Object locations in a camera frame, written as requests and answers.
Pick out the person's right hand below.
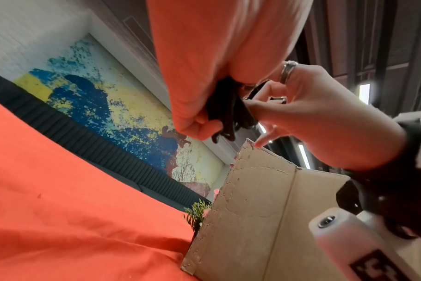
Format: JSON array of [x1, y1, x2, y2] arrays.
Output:
[[243, 60, 408, 171]]

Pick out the person's left hand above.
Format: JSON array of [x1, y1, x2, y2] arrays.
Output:
[[146, 0, 314, 141]]

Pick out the bundle of black cords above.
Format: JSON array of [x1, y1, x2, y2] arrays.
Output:
[[206, 76, 288, 144]]

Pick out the long ceiling light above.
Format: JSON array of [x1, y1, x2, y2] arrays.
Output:
[[297, 143, 310, 169], [357, 82, 371, 104]]

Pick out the blue and yellow abstract painting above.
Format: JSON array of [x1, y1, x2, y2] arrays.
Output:
[[12, 33, 226, 198]]

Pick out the brown cardboard box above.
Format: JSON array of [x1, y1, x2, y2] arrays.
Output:
[[180, 138, 352, 281]]

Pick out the black ribbed sofa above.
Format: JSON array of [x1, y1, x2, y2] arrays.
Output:
[[0, 69, 212, 212]]

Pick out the small artificial green plant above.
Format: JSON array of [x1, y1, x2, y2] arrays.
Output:
[[183, 199, 213, 240]]

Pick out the orange cloth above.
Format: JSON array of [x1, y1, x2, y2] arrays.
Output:
[[0, 95, 199, 281]]

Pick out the silver finger ring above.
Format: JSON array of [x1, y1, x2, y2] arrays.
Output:
[[279, 60, 298, 85]]

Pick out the black wrist strap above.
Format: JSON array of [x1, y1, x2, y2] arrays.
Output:
[[335, 120, 421, 240]]

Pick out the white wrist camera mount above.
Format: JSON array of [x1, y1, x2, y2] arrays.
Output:
[[308, 207, 421, 281]]

